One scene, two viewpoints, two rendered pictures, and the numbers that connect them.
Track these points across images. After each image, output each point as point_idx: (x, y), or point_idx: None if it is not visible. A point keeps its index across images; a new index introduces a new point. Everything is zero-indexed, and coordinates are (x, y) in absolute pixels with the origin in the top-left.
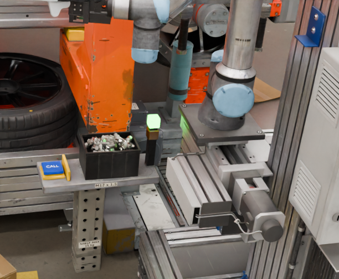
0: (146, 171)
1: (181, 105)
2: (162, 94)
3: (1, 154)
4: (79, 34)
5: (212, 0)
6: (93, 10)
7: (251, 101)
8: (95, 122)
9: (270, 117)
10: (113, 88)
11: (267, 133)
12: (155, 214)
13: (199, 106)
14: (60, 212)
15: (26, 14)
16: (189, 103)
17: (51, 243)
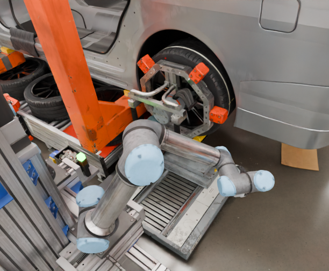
0: (82, 178)
1: (46, 159)
2: (239, 134)
3: (70, 137)
4: (127, 93)
5: (146, 101)
6: None
7: None
8: (80, 142)
9: (283, 179)
10: (80, 130)
11: (75, 199)
12: None
13: (51, 164)
14: (109, 171)
15: (105, 77)
16: (68, 158)
17: (88, 182)
